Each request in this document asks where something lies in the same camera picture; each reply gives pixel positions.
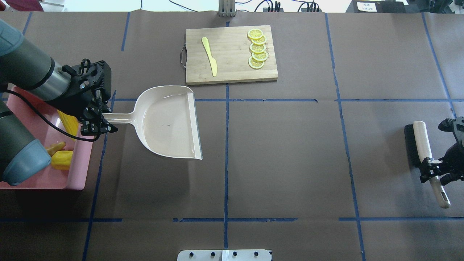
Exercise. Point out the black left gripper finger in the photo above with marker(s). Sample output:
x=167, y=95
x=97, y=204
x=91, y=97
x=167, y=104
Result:
x=96, y=126

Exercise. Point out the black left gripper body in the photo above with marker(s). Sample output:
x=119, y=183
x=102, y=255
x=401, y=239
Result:
x=77, y=103

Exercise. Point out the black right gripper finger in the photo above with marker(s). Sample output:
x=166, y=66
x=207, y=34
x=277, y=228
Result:
x=430, y=168

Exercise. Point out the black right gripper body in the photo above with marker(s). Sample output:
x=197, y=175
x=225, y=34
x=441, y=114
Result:
x=454, y=154

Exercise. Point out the yellow corn cob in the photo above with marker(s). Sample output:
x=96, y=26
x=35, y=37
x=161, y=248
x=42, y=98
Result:
x=70, y=123

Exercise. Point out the white hand brush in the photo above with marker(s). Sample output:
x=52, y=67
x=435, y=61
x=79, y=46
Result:
x=418, y=147

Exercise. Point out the yellow lemon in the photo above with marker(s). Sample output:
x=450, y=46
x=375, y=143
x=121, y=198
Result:
x=61, y=160

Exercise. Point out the tan ginger root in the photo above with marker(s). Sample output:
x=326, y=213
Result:
x=54, y=148

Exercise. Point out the beige plastic dustpan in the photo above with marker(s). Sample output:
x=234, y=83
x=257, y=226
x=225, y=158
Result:
x=165, y=121

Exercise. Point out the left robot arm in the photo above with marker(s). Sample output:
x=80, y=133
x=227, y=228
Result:
x=34, y=71

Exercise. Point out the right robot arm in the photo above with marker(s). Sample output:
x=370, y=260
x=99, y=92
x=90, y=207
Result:
x=455, y=126

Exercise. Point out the pink plastic bin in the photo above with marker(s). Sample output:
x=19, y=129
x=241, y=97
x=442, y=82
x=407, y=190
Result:
x=49, y=178

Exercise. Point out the yellow-green plastic knife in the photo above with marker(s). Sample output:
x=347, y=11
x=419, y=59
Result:
x=211, y=59

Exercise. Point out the bamboo cutting board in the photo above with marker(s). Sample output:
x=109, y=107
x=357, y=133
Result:
x=230, y=47

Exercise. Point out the lemon slice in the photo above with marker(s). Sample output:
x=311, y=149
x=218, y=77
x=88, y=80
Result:
x=254, y=64
x=261, y=57
x=259, y=41
x=255, y=34
x=257, y=49

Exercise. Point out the aluminium frame post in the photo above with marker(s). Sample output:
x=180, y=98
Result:
x=227, y=8

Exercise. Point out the metal base plate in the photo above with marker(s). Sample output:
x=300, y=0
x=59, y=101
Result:
x=225, y=255

